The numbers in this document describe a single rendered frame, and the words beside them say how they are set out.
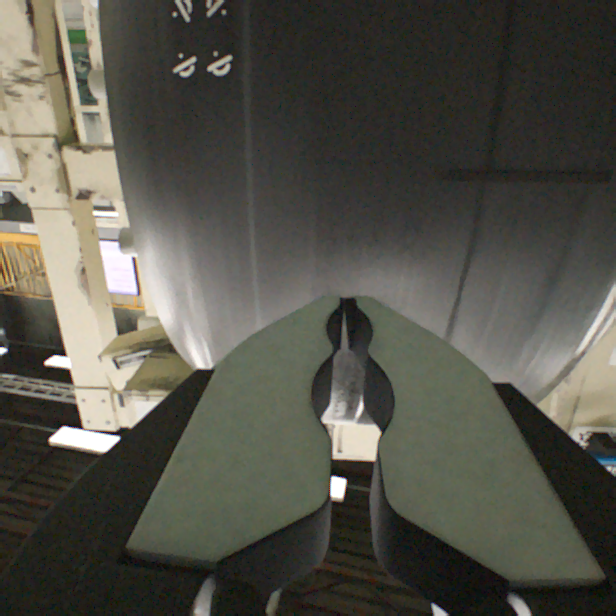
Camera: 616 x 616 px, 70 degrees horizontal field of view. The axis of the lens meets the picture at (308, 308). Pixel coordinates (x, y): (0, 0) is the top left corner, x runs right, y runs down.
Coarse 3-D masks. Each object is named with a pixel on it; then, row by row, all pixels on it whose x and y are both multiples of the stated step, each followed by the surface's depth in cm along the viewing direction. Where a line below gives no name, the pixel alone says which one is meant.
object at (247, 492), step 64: (320, 320) 11; (256, 384) 9; (320, 384) 9; (192, 448) 7; (256, 448) 7; (320, 448) 7; (192, 512) 6; (256, 512) 6; (320, 512) 6; (256, 576) 6
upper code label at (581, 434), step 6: (576, 426) 48; (582, 426) 48; (576, 432) 48; (582, 432) 48; (588, 432) 48; (612, 432) 48; (576, 438) 49; (582, 438) 49; (588, 438) 48; (582, 444) 49; (612, 468) 50
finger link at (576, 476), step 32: (512, 416) 8; (544, 416) 8; (544, 448) 7; (576, 448) 7; (576, 480) 7; (608, 480) 7; (576, 512) 6; (608, 512) 6; (608, 544) 6; (608, 576) 6; (544, 608) 5; (576, 608) 5; (608, 608) 5
